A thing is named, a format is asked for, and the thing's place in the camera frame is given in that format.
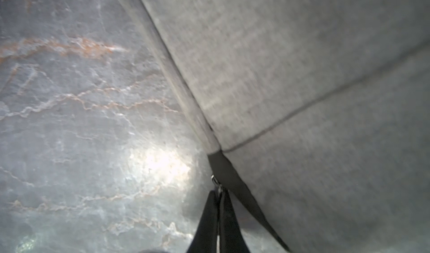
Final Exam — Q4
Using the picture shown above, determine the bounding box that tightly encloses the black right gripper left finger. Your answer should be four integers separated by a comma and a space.
187, 190, 218, 253

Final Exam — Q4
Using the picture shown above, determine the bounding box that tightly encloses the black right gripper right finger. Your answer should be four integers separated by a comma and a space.
219, 189, 250, 253

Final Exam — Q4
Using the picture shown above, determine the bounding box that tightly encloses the grey laptop bag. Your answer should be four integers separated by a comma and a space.
119, 0, 430, 253

